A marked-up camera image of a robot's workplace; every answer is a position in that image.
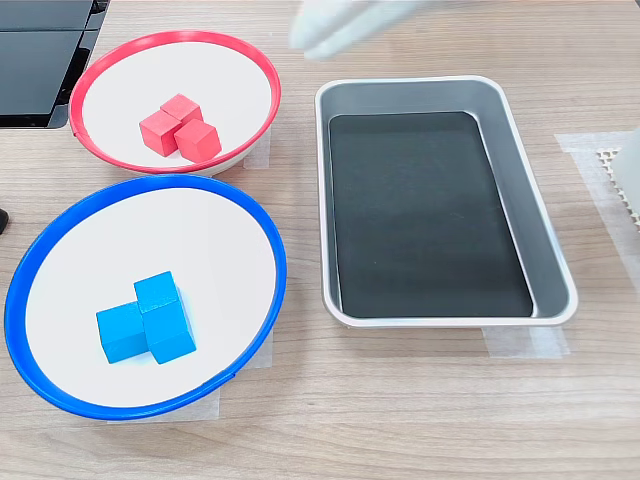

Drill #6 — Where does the red-rimmed white plate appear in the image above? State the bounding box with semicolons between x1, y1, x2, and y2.
68;30;282;177

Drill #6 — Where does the pale perforated base plate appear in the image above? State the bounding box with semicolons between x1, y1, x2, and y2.
597;147;640;234

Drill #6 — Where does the blue-rimmed white plate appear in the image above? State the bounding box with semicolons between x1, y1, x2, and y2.
3;174;288;421

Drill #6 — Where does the black tray mat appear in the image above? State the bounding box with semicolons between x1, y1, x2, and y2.
328;111;535;320

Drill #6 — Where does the red cube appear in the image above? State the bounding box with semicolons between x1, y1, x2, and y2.
159;93;204;126
138;109;180;157
173;118;222;163

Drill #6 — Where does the steel tray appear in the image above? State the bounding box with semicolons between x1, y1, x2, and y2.
314;75;580;330

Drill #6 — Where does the black flat electronic device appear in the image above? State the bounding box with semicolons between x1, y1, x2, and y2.
0;0;111;130

